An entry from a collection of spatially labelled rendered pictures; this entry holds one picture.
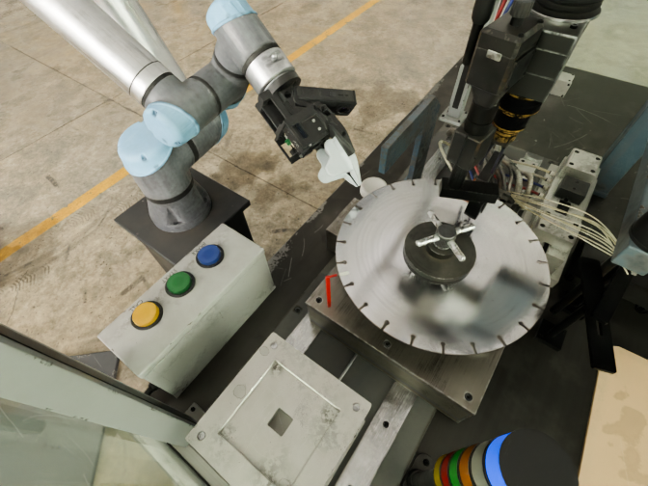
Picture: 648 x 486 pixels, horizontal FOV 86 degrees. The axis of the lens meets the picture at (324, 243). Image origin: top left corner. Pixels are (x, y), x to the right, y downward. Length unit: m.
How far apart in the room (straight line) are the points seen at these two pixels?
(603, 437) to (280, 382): 0.54
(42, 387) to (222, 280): 0.33
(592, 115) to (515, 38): 0.99
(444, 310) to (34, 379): 0.46
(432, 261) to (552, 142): 0.75
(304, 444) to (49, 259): 1.88
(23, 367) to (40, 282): 1.82
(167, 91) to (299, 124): 0.22
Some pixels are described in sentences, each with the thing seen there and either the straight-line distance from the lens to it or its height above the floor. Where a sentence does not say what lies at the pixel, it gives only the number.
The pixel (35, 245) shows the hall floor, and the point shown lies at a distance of 2.34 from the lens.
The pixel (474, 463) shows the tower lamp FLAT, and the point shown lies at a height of 1.11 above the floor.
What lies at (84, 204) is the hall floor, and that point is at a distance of 2.39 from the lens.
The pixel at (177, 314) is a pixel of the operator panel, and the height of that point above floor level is 0.90.
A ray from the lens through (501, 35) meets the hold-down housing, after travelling 0.44.
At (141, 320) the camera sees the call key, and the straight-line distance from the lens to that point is 0.63.
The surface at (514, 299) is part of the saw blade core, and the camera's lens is 0.58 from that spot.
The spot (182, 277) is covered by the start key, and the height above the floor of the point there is 0.91.
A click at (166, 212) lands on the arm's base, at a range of 0.90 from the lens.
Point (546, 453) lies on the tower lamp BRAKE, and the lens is 0.29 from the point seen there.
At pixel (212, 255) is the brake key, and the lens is 0.65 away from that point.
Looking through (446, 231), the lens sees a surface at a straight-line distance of 0.54.
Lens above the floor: 1.42
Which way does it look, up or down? 54 degrees down
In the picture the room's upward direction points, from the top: 4 degrees counter-clockwise
